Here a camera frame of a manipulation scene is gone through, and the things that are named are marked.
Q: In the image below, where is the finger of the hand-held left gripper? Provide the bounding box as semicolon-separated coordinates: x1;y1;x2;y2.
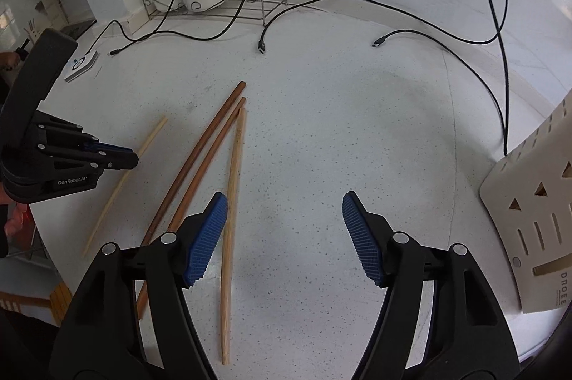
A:
36;112;133;156
45;151;139;181

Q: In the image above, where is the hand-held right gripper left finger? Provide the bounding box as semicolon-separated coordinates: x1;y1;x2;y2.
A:
48;191;228;380

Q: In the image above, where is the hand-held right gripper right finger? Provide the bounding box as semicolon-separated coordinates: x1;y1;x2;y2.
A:
342;191;520;380

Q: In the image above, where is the thin pale chopstick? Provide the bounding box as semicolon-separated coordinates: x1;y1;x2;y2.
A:
83;116;169;258

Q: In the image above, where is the thick bamboo chopstick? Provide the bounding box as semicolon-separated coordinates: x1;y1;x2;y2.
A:
220;107;248;365

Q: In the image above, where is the dark brown wooden chopstick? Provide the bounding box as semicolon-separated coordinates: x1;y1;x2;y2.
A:
135;96;248;319
140;80;247;247

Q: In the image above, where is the cream plastic utensil holder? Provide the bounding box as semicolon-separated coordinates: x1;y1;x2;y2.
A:
479;87;572;314

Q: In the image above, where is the person's left hand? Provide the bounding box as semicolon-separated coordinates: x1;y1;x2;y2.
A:
0;187;33;237

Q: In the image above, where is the white square device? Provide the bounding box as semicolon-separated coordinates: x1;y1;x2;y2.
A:
64;50;100;83

